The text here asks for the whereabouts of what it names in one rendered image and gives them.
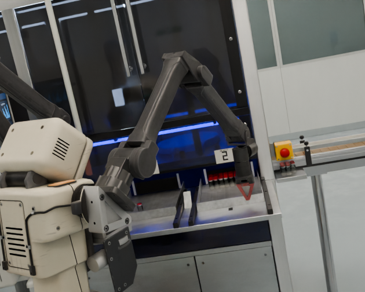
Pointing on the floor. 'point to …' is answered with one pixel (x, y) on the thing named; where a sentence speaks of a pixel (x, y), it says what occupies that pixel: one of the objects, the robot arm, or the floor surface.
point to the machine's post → (261, 134)
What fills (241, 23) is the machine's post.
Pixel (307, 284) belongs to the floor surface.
